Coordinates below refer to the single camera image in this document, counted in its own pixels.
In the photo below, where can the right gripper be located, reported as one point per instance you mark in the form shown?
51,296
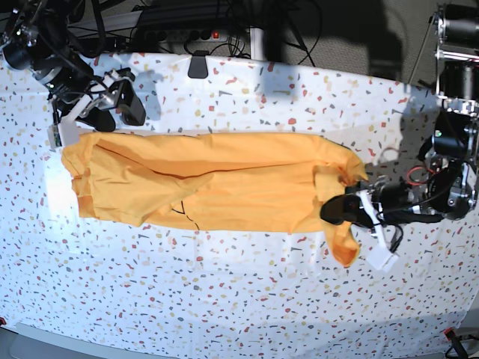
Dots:
113,92

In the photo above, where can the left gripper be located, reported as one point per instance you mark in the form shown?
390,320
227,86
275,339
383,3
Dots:
385,198

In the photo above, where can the yellow orange T-shirt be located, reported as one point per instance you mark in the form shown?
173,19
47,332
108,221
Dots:
253,182

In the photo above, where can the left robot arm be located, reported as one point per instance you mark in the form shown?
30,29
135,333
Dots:
449,155

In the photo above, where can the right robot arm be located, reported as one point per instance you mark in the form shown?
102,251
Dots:
37,38

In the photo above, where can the white power strip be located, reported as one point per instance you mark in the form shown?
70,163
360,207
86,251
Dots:
180,36

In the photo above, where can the black table clamp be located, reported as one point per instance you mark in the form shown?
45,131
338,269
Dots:
198,65

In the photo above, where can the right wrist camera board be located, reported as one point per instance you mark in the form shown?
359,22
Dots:
63,134

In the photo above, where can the white table leg post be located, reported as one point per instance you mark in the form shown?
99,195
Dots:
257,51

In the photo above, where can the red black clamp handle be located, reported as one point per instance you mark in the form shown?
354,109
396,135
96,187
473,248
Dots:
456,349

